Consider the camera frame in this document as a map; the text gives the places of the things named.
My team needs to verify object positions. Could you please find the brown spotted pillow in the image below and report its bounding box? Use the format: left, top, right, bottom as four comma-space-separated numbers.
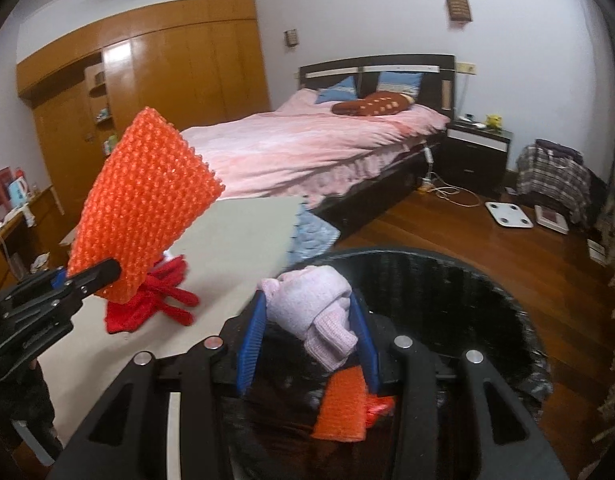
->
331, 91, 414, 117

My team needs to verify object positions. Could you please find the bed with pink blanket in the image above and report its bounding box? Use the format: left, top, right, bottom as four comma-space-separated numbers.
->
298, 54, 457, 226

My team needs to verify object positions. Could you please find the orange cloth in basket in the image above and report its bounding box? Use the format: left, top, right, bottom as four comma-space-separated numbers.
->
312, 366, 367, 442

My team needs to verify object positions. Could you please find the dark nightstand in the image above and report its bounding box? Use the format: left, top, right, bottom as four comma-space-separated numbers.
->
445, 120, 513, 198

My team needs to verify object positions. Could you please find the white bathroom scale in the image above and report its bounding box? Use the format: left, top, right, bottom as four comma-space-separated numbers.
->
485, 201, 534, 231

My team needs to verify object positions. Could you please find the red knit glove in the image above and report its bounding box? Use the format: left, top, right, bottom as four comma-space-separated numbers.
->
104, 255, 200, 335

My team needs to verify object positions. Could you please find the light blue quilted mat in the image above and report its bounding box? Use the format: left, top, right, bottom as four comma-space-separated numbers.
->
287, 205, 341, 266

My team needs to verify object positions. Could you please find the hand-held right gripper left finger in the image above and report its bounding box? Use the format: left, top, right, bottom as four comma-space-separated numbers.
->
47, 291, 268, 480

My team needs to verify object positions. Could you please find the black bin with garbage bag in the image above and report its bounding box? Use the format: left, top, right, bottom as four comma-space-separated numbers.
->
207, 246, 553, 480

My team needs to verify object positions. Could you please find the red plastic wrapper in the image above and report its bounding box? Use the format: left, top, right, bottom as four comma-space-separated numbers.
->
365, 395, 395, 428

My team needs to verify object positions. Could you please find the large wooden wall lamp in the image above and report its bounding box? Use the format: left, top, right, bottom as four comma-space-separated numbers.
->
446, 0, 473, 23

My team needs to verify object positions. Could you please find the pink and white scale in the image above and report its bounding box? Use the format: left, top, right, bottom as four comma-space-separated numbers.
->
534, 204, 571, 235

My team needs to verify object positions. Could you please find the dark bag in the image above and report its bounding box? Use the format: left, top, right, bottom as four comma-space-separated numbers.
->
535, 138, 585, 163

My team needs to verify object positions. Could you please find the wooden desk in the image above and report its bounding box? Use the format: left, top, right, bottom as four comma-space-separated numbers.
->
0, 185, 63, 296

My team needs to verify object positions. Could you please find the white cable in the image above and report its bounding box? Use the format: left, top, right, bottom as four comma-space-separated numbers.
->
420, 170, 482, 208

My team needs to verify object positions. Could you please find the pale pink knit sock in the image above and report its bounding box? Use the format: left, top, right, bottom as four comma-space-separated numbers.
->
257, 265, 359, 372

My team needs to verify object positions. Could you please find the blue pillow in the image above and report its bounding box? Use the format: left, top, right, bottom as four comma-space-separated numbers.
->
377, 71, 423, 98
317, 77, 359, 105

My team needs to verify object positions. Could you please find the plaid cloth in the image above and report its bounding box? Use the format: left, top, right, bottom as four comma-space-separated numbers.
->
516, 142, 593, 223

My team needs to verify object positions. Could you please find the wooden wardrobe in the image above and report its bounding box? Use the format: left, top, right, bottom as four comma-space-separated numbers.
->
14, 0, 272, 221

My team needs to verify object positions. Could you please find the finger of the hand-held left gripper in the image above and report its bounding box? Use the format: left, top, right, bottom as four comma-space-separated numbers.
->
2, 258, 122, 333
7, 267, 68, 306

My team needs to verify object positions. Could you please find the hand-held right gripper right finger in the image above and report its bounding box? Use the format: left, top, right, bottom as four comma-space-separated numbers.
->
348, 292, 572, 480

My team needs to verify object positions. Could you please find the dark patterned curtain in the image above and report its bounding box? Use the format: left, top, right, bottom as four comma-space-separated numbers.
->
590, 160, 615, 441

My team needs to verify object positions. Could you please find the pink blanket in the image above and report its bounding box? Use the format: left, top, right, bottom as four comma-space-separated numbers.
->
180, 87, 451, 211

